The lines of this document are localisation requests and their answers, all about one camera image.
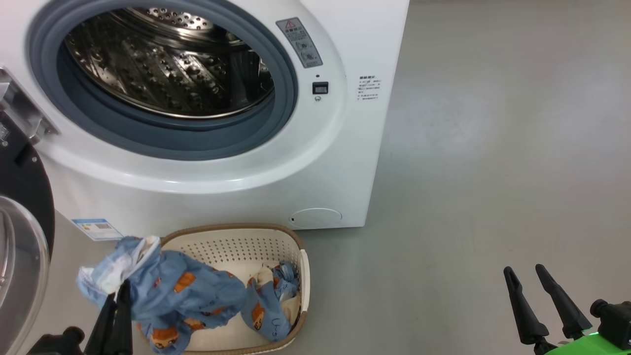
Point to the white front-load washing machine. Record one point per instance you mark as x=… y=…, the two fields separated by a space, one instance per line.
x=345 y=158

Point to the round white filter cover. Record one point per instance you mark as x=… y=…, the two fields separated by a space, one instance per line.
x=315 y=218

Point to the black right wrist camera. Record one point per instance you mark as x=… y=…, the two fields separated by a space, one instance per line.
x=616 y=318

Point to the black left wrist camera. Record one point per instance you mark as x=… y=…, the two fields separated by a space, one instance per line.
x=56 y=345

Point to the black text sticker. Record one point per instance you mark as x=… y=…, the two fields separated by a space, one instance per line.
x=369 y=88

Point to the steel washing machine drum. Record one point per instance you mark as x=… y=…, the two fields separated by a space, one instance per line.
x=167 y=64

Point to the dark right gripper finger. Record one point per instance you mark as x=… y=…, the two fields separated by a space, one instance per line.
x=562 y=301
x=525 y=310

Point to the grey rubber door gasket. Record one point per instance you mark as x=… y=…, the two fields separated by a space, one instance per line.
x=167 y=135

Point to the cream perforated laundry basket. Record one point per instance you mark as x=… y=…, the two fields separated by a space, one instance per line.
x=236 y=246

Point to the blue bear print garment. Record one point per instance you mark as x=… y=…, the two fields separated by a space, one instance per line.
x=177 y=291

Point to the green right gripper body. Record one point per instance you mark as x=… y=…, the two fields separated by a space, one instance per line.
x=581 y=347

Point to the grey warning label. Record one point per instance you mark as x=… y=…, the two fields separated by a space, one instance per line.
x=299 y=43

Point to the black glass washing machine door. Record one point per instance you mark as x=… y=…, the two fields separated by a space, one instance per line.
x=22 y=197

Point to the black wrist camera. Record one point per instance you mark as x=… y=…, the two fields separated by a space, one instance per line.
x=616 y=318
x=56 y=345

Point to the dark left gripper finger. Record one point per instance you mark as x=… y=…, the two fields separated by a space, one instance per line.
x=101 y=330
x=124 y=325

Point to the blue energy label sticker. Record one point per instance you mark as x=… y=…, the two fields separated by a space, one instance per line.
x=98 y=229

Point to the black door lock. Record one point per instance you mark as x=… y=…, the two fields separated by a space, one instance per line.
x=320 y=88

